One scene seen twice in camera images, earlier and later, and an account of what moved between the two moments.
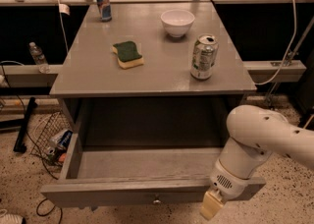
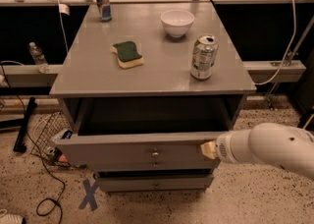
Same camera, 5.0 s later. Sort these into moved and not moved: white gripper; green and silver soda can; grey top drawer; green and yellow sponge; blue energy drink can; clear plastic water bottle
Moved: grey top drawer; white gripper
Not moved: green and silver soda can; clear plastic water bottle; green and yellow sponge; blue energy drink can
